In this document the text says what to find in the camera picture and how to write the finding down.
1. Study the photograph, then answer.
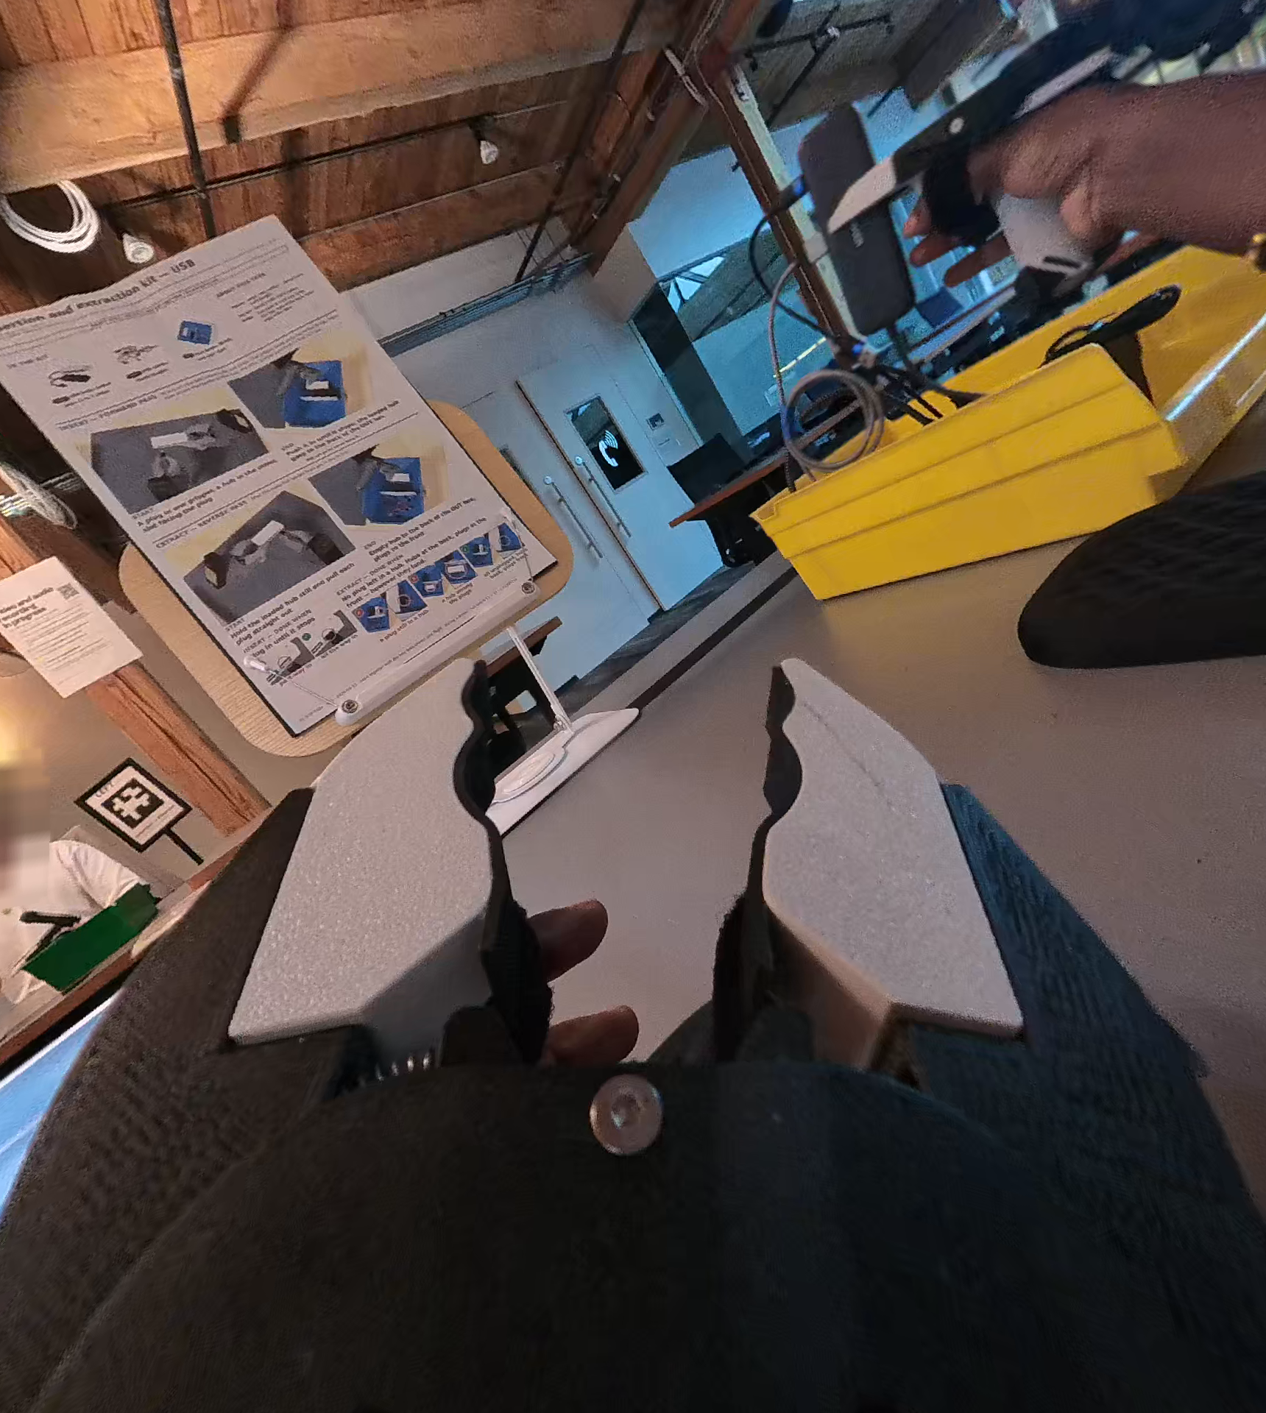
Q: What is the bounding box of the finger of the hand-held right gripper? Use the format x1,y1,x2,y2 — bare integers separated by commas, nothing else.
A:
827,151,930,236

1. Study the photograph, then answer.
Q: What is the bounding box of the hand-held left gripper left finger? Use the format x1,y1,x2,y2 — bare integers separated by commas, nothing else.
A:
227,658,536,1049

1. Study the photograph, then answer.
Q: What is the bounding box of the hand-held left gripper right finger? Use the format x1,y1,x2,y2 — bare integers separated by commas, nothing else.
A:
712,658,1024,1070

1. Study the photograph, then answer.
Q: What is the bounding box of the grey braided usb cable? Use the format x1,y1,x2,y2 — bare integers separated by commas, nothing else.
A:
755,176,900,481

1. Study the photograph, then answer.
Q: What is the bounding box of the yellow plastic bin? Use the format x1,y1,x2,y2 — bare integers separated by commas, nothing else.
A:
753,245,1266,602

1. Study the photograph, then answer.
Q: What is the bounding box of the person's right hand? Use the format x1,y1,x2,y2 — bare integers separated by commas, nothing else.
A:
903,65,1266,290

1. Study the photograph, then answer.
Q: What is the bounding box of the person's left hand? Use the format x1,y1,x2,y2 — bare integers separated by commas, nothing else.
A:
532,896,642,1068

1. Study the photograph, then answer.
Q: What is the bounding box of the black and white marker sign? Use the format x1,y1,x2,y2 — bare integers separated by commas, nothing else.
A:
76,758,207,865

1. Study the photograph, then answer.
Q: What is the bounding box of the black bin divider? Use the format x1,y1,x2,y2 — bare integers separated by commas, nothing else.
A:
1044,284,1185,403

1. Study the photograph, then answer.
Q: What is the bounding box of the green plastic bin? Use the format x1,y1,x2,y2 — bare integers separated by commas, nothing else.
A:
24,882,162,991

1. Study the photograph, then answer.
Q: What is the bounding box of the row of wooden office desks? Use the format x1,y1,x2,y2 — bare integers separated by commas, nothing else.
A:
669,433,811,566

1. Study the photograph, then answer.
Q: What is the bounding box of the wooden display board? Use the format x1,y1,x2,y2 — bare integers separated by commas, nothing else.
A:
119,398,576,758

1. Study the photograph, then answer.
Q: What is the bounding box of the phone icon door window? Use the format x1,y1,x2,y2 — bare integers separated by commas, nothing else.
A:
567,395,645,492

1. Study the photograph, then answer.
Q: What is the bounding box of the white notice paper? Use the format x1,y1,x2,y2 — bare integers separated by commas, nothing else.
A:
0,556,143,699

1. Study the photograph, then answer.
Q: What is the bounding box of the black quilted mat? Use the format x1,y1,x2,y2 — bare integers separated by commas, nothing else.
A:
1018,450,1266,669

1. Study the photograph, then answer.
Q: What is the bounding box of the printed instruction sheet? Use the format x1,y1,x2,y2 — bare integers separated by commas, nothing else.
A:
0,214,559,736

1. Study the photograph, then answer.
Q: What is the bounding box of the white cable coil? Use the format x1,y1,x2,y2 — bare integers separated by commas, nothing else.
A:
0,179,102,254

